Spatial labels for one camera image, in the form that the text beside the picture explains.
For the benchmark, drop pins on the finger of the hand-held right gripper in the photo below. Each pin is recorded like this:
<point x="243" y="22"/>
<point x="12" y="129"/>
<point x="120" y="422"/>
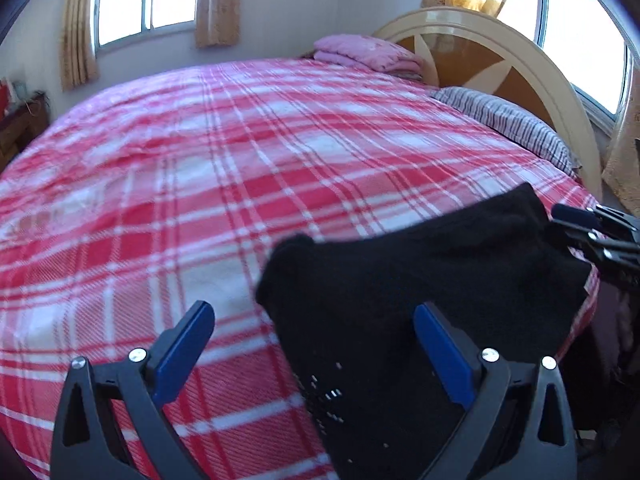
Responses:
<point x="612" y="255"/>
<point x="575" y="215"/>

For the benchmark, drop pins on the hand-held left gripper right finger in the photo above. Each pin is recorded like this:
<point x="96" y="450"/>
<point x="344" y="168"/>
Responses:
<point x="442" y="350"/>

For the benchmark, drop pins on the black pants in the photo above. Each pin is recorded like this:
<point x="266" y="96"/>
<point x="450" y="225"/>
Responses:
<point x="390" y="285"/>

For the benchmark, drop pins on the striped pillow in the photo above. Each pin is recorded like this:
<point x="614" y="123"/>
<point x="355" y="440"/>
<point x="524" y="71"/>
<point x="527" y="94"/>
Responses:
<point x="515" y="120"/>

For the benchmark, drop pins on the red object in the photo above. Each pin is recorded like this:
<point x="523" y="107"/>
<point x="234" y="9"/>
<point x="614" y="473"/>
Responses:
<point x="5" y="97"/>

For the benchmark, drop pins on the wooden nightstand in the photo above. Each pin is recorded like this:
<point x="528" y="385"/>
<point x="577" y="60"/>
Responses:
<point x="20" y="130"/>

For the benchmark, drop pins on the red plaid blanket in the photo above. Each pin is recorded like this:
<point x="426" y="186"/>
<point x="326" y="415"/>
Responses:
<point x="200" y="170"/>

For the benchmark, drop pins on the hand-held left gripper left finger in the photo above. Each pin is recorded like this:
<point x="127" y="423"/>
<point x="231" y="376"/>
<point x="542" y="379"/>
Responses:
<point x="182" y="345"/>

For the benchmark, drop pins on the pink folded blanket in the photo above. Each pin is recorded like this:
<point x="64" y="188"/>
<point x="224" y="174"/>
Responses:
<point x="370" y="52"/>

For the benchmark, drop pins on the cream wooden headboard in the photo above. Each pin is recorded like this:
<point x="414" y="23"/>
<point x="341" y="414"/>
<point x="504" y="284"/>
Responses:
<point x="500" y="40"/>

